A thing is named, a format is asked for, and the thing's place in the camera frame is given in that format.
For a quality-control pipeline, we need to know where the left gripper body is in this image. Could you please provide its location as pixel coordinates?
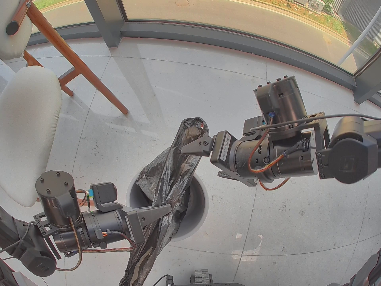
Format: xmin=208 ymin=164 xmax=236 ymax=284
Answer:
xmin=82 ymin=209 xmax=147 ymax=245

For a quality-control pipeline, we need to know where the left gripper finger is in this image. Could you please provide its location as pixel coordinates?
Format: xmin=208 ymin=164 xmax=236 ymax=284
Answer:
xmin=139 ymin=205 xmax=173 ymax=229

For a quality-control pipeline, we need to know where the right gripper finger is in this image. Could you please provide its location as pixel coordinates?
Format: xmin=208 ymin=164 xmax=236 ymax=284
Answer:
xmin=181 ymin=136 xmax=216 ymax=158

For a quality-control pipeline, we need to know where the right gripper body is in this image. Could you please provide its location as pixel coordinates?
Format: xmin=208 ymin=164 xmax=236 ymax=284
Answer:
xmin=210 ymin=131 xmax=273 ymax=187

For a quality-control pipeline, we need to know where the black plastic bag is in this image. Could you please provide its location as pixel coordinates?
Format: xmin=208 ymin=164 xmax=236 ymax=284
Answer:
xmin=119 ymin=117 xmax=209 ymax=286

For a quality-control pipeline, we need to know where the white trash bin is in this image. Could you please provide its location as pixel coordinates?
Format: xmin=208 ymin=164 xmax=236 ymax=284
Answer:
xmin=126 ymin=172 xmax=209 ymax=243

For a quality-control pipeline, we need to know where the white cushioned wooden chair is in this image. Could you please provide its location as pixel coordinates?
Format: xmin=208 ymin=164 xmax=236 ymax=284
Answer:
xmin=0 ymin=0 xmax=129 ymax=208

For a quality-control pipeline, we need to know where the window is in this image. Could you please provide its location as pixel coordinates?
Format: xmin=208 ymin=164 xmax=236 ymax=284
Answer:
xmin=18 ymin=0 xmax=381 ymax=104

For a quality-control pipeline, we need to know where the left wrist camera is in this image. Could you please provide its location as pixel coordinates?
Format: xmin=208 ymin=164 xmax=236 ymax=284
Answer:
xmin=90 ymin=183 xmax=123 ymax=213

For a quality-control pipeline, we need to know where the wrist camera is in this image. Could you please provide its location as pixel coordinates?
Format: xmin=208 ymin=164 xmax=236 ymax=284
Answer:
xmin=90 ymin=183 xmax=123 ymax=213
xmin=242 ymin=116 xmax=267 ymax=138

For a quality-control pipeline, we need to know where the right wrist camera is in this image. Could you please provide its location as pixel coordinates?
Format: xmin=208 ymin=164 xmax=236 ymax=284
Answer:
xmin=242 ymin=116 xmax=267 ymax=138

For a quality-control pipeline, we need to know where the black cable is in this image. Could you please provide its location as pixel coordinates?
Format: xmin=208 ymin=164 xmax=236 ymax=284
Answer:
xmin=153 ymin=274 xmax=174 ymax=286

